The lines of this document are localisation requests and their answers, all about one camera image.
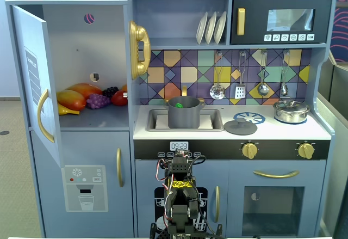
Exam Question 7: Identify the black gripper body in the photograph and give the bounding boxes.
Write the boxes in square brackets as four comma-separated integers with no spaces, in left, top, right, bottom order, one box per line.
[166,149,196,181]

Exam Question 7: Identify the blue cabinet door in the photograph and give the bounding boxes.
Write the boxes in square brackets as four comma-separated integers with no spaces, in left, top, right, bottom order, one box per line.
[11,4,65,169]

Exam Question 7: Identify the yellow black label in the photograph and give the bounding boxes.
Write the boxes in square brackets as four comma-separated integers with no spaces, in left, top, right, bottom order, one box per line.
[171,179,194,189]

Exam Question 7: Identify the digital clock display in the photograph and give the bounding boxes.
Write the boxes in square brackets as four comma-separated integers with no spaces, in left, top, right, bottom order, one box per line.
[170,141,189,152]

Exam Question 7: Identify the blue dishwasher door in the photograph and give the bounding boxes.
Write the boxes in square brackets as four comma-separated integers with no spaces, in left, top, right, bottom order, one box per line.
[134,160,230,238]

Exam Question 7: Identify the gray plastic pot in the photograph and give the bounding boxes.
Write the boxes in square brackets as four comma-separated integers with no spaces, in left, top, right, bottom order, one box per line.
[163,96,206,129]

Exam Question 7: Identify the gray toy sink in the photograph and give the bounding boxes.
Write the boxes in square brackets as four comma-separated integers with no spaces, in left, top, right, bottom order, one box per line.
[146,108,225,133]

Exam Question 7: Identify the blue oven door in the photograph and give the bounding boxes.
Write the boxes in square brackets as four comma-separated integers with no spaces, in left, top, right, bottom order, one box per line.
[228,160,327,237]

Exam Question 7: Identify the gray pot lid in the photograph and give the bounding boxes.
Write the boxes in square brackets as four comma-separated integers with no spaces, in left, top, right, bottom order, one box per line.
[223,114,258,136]

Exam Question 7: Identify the gold stove knob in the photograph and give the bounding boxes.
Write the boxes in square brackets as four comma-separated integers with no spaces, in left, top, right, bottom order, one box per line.
[297,142,315,160]
[241,142,259,160]

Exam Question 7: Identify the metal skimmer spoon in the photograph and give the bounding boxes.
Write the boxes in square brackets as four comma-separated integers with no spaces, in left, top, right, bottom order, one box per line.
[209,51,226,100]

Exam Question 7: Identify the red toy tomato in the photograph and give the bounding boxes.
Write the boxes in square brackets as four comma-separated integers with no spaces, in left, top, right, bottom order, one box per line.
[110,90,129,107]

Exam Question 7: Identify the metal slotted spatula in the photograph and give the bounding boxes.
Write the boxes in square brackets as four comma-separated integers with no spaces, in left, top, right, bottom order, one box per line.
[234,51,247,100]

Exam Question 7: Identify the blue freezer door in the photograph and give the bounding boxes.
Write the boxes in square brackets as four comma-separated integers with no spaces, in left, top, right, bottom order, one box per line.
[30,130,135,238]

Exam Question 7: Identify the dark toy grapes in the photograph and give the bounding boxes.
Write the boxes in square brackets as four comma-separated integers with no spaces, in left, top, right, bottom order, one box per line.
[102,86,120,99]

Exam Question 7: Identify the purple toy grapes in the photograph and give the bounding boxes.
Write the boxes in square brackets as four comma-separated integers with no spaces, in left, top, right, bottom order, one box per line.
[86,94,111,110]

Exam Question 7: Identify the metal ladle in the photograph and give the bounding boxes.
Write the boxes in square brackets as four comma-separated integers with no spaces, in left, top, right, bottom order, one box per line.
[257,50,270,97]

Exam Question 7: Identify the steel pot with lid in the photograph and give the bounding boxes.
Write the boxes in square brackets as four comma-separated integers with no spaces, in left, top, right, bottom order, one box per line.
[272,100,311,124]

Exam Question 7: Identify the orange red toy mango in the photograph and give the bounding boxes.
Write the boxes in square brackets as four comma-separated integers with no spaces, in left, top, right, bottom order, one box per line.
[65,83,103,100]

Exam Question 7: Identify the yellow toy banana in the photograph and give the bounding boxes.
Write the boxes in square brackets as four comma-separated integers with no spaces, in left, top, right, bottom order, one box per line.
[58,103,81,116]

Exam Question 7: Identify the yellow red toy mango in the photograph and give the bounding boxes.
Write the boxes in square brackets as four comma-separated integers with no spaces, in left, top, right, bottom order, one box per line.
[56,89,88,112]

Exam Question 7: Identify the small metal spoon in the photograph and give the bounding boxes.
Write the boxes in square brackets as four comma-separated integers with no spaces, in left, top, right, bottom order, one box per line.
[279,50,291,97]

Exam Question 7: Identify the white toy plate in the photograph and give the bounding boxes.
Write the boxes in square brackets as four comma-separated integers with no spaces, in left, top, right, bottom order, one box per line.
[204,11,218,45]
[213,11,227,45]
[196,11,209,45]

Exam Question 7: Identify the gold toy telephone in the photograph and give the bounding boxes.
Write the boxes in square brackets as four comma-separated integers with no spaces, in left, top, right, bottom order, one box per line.
[128,20,152,81]

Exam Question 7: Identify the blue-gray toy kitchen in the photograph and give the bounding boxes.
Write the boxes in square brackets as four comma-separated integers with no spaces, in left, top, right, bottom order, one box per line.
[4,0,338,239]

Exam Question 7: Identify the black toy microwave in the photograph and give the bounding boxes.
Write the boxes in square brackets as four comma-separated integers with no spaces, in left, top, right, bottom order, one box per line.
[230,0,333,45]

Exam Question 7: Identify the black looped cable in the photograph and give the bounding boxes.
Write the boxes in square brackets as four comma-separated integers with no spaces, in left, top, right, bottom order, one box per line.
[190,154,208,169]

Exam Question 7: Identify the red white servo cable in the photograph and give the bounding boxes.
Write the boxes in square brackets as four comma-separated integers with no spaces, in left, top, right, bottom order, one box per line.
[157,158,175,221]

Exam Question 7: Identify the gold dishwasher handle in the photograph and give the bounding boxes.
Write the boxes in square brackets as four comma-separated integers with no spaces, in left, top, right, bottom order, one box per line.
[214,186,221,223]

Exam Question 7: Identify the gold freezer handle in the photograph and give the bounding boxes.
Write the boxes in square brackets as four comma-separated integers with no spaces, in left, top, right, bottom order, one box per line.
[116,148,125,188]

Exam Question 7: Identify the gold oven handle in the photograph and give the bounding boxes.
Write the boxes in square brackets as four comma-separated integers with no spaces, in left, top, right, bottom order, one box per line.
[253,169,301,180]

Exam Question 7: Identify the gold curved door handle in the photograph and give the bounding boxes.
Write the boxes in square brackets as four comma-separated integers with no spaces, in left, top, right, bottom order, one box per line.
[36,88,55,144]

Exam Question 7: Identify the gold microwave handle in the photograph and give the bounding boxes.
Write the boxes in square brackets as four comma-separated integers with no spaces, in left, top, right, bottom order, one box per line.
[236,8,246,36]

